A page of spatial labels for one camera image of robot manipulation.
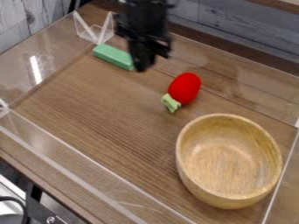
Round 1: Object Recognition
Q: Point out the clear acrylic tray wall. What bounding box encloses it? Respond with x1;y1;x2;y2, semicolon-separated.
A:
0;100;195;224

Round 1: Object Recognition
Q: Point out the black table clamp bracket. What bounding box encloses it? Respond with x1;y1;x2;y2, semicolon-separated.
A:
26;183;69;224

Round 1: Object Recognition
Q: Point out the red plush radish toy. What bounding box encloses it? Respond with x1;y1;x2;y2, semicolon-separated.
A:
162;72;202;113

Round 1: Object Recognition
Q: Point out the wooden bowl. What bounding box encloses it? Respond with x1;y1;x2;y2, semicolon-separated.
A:
175;113;283;209

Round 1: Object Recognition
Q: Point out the black cable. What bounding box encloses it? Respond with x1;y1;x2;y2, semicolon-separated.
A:
0;196;31;224

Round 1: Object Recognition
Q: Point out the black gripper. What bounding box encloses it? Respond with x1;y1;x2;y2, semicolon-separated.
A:
115;0;174;72

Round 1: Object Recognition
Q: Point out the green rectangular block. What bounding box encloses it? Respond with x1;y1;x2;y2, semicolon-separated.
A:
93;44;135;71

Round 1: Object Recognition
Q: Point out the clear acrylic corner bracket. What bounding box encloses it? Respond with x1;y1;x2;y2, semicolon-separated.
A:
73;11;115;45

